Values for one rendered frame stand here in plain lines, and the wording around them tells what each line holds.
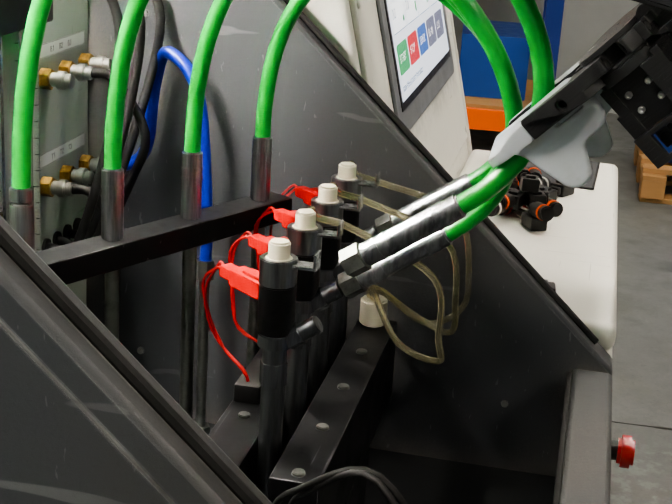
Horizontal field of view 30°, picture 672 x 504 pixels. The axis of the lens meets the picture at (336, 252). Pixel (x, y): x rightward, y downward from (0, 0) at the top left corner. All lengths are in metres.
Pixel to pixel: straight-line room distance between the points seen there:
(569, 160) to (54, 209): 0.57
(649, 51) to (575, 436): 0.43
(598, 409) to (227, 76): 0.47
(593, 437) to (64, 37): 0.60
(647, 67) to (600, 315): 0.56
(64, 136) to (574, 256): 0.60
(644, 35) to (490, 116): 5.31
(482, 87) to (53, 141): 5.14
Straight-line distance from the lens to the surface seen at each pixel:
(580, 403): 1.16
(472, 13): 0.92
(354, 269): 0.88
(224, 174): 1.24
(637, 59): 0.77
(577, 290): 1.36
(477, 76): 6.24
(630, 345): 3.94
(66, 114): 1.22
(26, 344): 0.59
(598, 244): 1.52
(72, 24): 1.22
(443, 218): 0.86
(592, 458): 1.07
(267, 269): 0.90
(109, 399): 0.58
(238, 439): 0.97
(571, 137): 0.81
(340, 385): 1.06
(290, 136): 1.21
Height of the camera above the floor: 1.42
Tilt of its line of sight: 18 degrees down
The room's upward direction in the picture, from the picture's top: 4 degrees clockwise
